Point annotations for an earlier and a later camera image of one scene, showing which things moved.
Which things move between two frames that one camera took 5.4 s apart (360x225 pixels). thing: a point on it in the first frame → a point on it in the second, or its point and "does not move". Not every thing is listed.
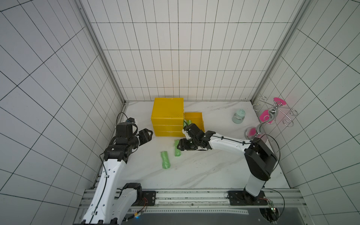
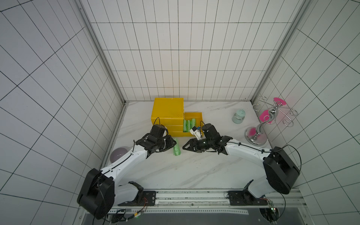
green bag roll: (177, 152) does not move
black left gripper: (145, 135) → (170, 144)
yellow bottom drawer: (196, 118) does not move
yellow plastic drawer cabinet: (168, 116) does not move
